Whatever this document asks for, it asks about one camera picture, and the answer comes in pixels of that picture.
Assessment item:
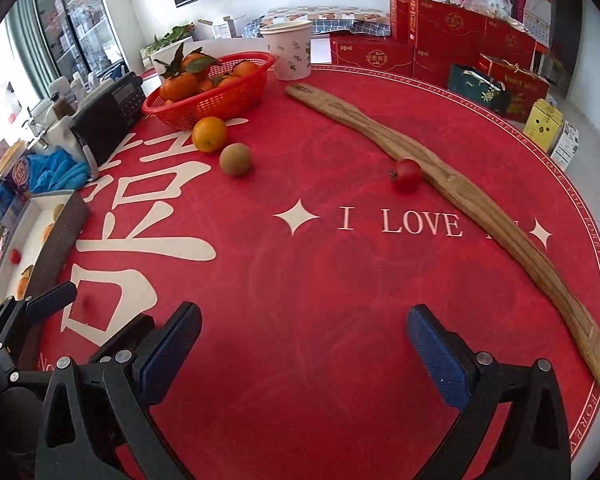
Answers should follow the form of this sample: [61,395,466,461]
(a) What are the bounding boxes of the white condiment holder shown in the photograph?
[28,73,99,162]

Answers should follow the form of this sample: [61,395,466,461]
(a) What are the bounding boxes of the white lined gift box tray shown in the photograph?
[0,191,91,304]

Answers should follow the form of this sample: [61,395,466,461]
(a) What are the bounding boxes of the red gift box stack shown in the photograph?
[329,0,536,88]

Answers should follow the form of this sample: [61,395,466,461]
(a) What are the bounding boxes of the small red cherry tomato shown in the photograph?
[390,159,424,193]

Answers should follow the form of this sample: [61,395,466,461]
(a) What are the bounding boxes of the black portable radio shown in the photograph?
[70,72,146,180]

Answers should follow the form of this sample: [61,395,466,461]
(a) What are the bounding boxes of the large orange tangerine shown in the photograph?
[15,275,30,300]

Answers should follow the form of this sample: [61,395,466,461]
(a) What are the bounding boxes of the red plastic fruit basket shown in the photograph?
[142,51,276,130]

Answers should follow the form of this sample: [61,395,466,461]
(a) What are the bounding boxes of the purple milk tea cup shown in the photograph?
[0,140,31,197]

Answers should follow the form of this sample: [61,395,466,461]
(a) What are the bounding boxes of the plaid blue cloth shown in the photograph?
[242,6,391,38]

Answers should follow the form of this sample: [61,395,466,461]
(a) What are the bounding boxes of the orange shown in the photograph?
[192,117,227,153]
[42,222,55,244]

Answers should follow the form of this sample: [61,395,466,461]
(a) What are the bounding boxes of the dark green gift bag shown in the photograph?
[448,64,510,117]

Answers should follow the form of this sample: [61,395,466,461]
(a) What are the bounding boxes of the glass display cabinet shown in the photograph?
[35,0,126,81]

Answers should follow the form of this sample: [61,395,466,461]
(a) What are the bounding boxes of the long wooden back scratcher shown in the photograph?
[285,84,600,386]

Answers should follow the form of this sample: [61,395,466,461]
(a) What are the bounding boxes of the brown longan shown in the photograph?
[219,143,252,177]
[53,204,65,220]

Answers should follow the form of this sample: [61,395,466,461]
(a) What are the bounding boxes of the red tomato with stem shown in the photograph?
[9,249,21,266]

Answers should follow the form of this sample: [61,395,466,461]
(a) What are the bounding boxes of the red sweet gift box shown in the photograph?
[477,53,550,122]

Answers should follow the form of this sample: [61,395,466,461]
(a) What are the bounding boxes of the dried physalis husk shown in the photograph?
[21,266,33,278]

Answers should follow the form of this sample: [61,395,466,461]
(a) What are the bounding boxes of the potted green plant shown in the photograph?
[140,22,195,58]

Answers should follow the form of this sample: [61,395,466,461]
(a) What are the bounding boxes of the tangerines in basket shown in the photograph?
[156,44,260,104]

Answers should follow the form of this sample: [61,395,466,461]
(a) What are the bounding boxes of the red round table mat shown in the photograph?
[38,79,600,479]

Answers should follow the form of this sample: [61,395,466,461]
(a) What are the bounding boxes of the yellow carton box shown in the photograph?
[522,99,564,154]

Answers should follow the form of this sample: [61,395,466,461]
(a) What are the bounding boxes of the blue rubber gloves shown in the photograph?
[27,148,91,195]

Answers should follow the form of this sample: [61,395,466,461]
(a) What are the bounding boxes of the floral paper cup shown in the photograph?
[261,21,312,81]

